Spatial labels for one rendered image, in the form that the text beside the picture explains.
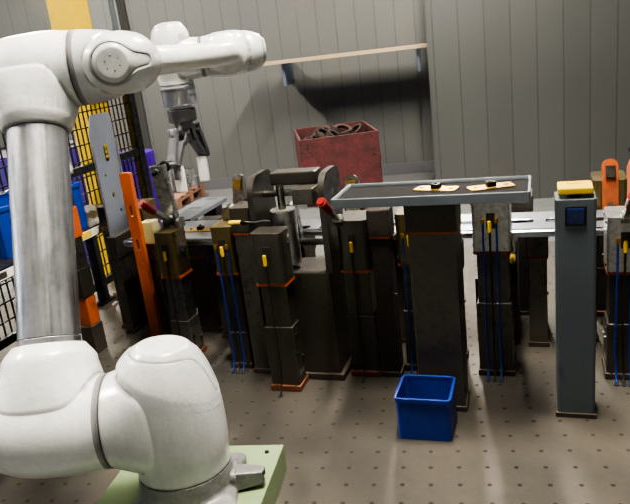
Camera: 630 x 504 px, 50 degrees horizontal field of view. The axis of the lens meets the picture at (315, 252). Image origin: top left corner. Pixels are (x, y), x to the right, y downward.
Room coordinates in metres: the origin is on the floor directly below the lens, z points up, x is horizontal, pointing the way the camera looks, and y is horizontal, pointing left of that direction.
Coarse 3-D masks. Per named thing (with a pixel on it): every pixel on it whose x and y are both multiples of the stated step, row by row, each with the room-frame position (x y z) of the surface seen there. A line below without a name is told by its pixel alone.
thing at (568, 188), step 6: (588, 180) 1.22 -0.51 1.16; (558, 186) 1.20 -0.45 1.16; (564, 186) 1.19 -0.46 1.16; (570, 186) 1.19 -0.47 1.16; (576, 186) 1.18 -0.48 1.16; (582, 186) 1.18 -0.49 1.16; (588, 186) 1.17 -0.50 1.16; (558, 192) 1.18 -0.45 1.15; (564, 192) 1.18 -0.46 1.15; (570, 192) 1.18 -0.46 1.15; (576, 192) 1.17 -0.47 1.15; (582, 192) 1.17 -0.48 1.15; (588, 192) 1.17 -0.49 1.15
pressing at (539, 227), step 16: (160, 224) 1.96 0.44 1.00; (192, 224) 1.92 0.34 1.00; (208, 224) 1.89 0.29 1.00; (304, 224) 1.76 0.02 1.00; (320, 224) 1.74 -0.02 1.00; (464, 224) 1.58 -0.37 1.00; (512, 224) 1.53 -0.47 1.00; (528, 224) 1.52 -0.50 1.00; (544, 224) 1.50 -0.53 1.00; (128, 240) 1.80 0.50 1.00; (192, 240) 1.73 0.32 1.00; (208, 240) 1.71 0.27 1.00
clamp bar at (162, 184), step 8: (152, 168) 1.68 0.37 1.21; (160, 168) 1.67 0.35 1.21; (168, 168) 1.71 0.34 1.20; (152, 176) 1.68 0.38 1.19; (160, 176) 1.67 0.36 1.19; (168, 176) 1.69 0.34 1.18; (160, 184) 1.68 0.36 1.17; (168, 184) 1.68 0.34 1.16; (160, 192) 1.68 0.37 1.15; (168, 192) 1.68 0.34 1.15; (160, 200) 1.69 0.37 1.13; (168, 200) 1.68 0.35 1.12; (160, 208) 1.69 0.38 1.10; (168, 208) 1.69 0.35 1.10; (176, 208) 1.70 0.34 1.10; (176, 216) 1.69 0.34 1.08; (168, 224) 1.70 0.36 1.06; (176, 224) 1.69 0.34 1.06
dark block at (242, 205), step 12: (240, 204) 1.55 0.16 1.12; (240, 216) 1.52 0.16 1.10; (240, 228) 1.52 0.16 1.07; (240, 240) 1.53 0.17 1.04; (240, 252) 1.53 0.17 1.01; (252, 252) 1.52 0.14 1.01; (240, 264) 1.53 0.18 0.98; (252, 264) 1.52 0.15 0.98; (252, 276) 1.52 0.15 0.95; (252, 288) 1.52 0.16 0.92; (252, 300) 1.52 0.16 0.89; (252, 312) 1.53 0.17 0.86; (264, 312) 1.53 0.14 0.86; (252, 324) 1.53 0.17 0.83; (264, 324) 1.52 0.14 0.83; (252, 336) 1.53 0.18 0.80; (264, 336) 1.52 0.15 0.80; (252, 348) 1.53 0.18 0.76; (264, 348) 1.52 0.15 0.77; (264, 360) 1.52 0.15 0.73; (264, 372) 1.52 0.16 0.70
